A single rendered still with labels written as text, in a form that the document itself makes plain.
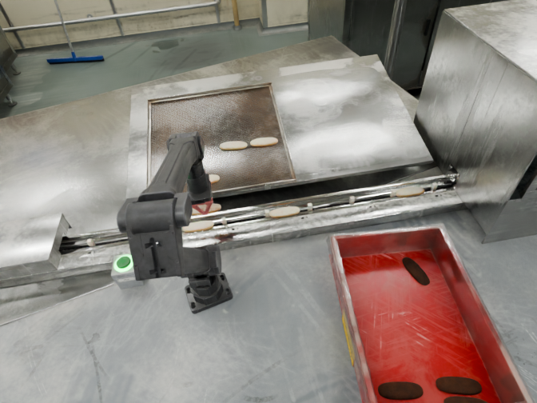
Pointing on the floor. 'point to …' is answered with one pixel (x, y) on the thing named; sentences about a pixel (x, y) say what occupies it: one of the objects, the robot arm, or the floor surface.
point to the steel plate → (21, 176)
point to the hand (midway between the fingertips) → (204, 208)
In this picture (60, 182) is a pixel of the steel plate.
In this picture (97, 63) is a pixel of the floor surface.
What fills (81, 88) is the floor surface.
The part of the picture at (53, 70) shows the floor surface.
